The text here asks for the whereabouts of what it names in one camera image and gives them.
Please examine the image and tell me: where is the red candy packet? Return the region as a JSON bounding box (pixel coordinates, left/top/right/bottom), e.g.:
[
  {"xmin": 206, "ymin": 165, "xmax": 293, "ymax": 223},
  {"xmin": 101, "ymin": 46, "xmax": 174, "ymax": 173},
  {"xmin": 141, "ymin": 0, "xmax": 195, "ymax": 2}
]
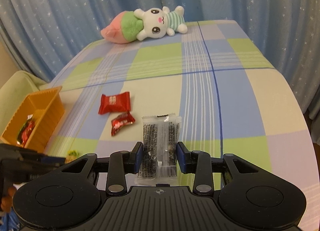
[
  {"xmin": 99, "ymin": 92, "xmax": 132, "ymax": 115},
  {"xmin": 111, "ymin": 111, "xmax": 136, "ymax": 136}
]

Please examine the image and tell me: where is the person's left hand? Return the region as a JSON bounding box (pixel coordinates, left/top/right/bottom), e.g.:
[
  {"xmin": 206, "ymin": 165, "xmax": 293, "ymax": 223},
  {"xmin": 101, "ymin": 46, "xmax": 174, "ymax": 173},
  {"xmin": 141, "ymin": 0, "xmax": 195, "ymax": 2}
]
[{"xmin": 0, "ymin": 186, "xmax": 17, "ymax": 213}]

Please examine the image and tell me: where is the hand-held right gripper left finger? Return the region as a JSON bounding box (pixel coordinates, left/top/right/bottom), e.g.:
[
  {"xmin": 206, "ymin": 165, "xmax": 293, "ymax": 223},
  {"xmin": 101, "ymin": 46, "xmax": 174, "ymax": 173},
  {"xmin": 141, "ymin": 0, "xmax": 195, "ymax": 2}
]
[{"xmin": 61, "ymin": 142, "xmax": 144, "ymax": 196}]

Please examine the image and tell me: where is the red snack packet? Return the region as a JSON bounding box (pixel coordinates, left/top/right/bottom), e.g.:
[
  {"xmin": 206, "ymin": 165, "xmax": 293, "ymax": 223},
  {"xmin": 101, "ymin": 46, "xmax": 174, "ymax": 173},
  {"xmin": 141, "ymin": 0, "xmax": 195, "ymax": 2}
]
[{"xmin": 19, "ymin": 118, "xmax": 35, "ymax": 146}]

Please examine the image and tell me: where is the orange plastic tray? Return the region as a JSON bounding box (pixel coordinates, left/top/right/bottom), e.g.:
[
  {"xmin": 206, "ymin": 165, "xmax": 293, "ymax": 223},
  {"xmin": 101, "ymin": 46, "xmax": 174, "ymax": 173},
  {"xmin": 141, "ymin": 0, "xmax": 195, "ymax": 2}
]
[{"xmin": 1, "ymin": 86, "xmax": 66, "ymax": 153}]

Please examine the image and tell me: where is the white rabbit peach plush toy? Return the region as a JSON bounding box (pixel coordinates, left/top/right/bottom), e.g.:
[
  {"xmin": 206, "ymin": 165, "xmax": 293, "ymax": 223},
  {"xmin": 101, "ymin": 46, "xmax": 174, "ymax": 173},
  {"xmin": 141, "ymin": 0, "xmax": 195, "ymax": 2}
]
[{"xmin": 101, "ymin": 6, "xmax": 188, "ymax": 44}]

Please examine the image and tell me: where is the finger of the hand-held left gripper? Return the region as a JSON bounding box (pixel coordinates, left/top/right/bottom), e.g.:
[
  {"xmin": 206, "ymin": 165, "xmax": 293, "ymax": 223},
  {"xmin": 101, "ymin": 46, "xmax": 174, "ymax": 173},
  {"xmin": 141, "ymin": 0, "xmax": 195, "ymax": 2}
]
[{"xmin": 22, "ymin": 153, "xmax": 67, "ymax": 169}]

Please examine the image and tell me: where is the clear packet with dark snack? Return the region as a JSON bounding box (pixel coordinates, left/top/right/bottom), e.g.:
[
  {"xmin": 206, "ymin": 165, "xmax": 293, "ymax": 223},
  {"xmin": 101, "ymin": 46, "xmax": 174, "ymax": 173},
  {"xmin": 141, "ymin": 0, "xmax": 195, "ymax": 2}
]
[{"xmin": 134, "ymin": 114, "xmax": 182, "ymax": 186}]

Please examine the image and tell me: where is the blue white checkered cloth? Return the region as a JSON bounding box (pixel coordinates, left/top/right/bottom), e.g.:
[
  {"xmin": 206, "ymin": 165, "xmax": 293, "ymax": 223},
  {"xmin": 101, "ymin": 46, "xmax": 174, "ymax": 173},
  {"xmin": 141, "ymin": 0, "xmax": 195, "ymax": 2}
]
[{"xmin": 0, "ymin": 211, "xmax": 21, "ymax": 231}]

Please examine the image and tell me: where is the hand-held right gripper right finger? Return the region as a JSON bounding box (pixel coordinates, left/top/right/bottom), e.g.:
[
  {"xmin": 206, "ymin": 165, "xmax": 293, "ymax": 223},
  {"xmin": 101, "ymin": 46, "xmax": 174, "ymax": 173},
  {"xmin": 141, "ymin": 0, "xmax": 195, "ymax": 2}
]
[{"xmin": 176, "ymin": 142, "xmax": 259, "ymax": 196}]

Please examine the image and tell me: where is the plaid tablecloth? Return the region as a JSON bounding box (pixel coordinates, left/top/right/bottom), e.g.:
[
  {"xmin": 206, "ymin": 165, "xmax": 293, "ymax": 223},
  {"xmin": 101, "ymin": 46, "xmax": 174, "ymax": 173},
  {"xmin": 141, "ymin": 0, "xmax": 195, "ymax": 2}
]
[{"xmin": 45, "ymin": 20, "xmax": 314, "ymax": 221}]

